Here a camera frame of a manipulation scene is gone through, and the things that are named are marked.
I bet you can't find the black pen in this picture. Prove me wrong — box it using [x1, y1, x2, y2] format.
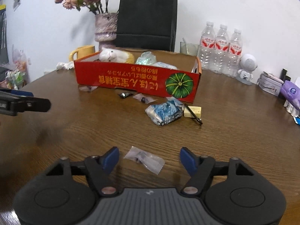
[184, 104, 203, 125]

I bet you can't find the crumpled white tissue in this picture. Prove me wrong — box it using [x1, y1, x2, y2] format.
[56, 61, 74, 71]

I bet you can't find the yellow sticky note block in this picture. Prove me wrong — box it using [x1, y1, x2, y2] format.
[184, 106, 202, 118]

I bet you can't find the clear wrapper near box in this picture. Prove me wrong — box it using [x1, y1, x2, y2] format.
[78, 86, 98, 92]

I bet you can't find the blue silver snack bag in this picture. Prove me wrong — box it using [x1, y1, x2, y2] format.
[145, 97, 185, 126]

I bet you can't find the yellow mug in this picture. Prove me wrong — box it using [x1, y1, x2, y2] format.
[69, 45, 95, 62]

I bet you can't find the small black foil wrapper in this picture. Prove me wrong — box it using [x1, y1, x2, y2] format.
[118, 92, 134, 99]

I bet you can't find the clear wrapper dark candy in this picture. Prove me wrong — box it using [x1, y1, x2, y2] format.
[133, 94, 156, 104]

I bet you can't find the white plush toy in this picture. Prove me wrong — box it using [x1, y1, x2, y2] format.
[99, 47, 135, 64]

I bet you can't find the red orange cardboard box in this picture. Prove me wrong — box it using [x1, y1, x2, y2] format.
[74, 50, 202, 103]

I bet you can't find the pink marbled vase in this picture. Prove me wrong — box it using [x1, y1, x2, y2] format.
[94, 13, 118, 51]

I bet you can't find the middle water bottle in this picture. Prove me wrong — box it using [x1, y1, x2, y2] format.
[210, 24, 229, 73]

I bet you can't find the water bottle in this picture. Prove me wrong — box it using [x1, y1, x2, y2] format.
[198, 21, 216, 70]
[210, 24, 229, 73]
[223, 28, 243, 78]

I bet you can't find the left water bottle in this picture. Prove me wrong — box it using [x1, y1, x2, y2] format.
[198, 21, 216, 70]

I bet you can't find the small white purple box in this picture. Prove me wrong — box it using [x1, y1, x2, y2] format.
[257, 71, 284, 97]

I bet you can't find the white blue pack in box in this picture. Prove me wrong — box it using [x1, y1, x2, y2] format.
[152, 62, 178, 70]

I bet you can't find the white robot figurine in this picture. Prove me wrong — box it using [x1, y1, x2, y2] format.
[235, 54, 257, 85]

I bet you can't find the purple tissue pack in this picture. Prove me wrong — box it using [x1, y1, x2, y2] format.
[280, 81, 300, 110]

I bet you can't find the clear glass cup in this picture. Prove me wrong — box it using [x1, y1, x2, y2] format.
[180, 38, 199, 56]

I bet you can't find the green iridescent crumpled wrapper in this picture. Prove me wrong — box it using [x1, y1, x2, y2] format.
[135, 51, 157, 66]

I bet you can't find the black small bottle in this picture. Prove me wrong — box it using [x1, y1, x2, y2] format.
[279, 68, 292, 99]

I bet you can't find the right water bottle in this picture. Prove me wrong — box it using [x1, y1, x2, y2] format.
[223, 28, 243, 78]

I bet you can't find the black paper bag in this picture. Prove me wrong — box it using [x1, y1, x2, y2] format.
[114, 0, 177, 52]

